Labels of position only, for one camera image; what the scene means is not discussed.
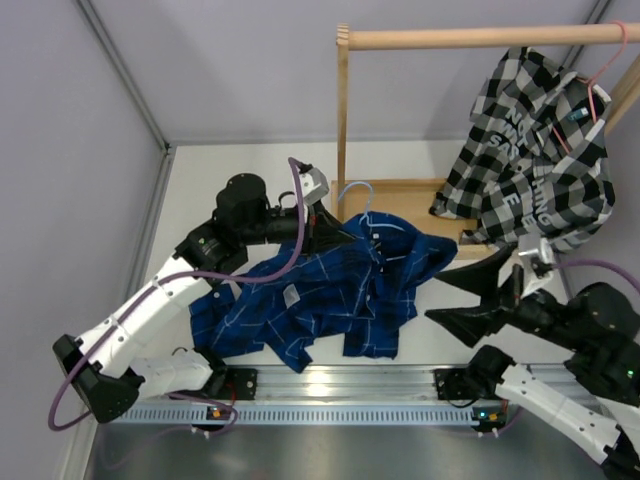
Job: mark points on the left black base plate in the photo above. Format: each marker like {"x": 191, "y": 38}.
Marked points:
{"x": 240, "y": 384}

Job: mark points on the wooden clothes rack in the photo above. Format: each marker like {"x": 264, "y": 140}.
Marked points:
{"x": 403, "y": 196}

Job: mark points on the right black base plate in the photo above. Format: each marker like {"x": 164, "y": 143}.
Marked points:
{"x": 452, "y": 384}

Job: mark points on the blue wire hanger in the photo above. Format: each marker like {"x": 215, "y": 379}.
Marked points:
{"x": 367, "y": 210}

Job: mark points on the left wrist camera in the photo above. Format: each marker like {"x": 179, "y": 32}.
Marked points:
{"x": 314, "y": 185}

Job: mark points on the aluminium mounting rail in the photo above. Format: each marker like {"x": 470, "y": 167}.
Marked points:
{"x": 348, "y": 383}

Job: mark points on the black white checkered shirt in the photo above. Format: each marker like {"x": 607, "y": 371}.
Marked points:
{"x": 535, "y": 159}

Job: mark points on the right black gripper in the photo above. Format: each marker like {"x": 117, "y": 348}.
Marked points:
{"x": 469, "y": 323}

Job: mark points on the slotted grey cable duct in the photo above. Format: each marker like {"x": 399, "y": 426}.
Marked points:
{"x": 176, "y": 413}

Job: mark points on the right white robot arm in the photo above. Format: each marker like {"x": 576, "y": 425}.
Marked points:
{"x": 598, "y": 326}

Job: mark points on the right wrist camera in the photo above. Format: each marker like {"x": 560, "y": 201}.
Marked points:
{"x": 537, "y": 259}

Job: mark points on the pink wire hanger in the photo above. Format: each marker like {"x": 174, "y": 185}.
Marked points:
{"x": 595, "y": 80}

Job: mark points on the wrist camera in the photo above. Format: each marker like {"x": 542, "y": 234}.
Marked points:
{"x": 314, "y": 185}
{"x": 537, "y": 259}

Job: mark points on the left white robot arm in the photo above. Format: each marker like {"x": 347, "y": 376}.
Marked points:
{"x": 103, "y": 364}

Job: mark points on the blue plaid shirt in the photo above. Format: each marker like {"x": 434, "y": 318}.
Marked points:
{"x": 364, "y": 291}

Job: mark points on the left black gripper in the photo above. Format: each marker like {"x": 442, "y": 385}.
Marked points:
{"x": 321, "y": 231}

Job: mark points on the grey corner frame post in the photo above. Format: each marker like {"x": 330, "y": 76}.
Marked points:
{"x": 91, "y": 16}

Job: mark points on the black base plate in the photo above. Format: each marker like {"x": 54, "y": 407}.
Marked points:
{"x": 240, "y": 384}
{"x": 452, "y": 384}

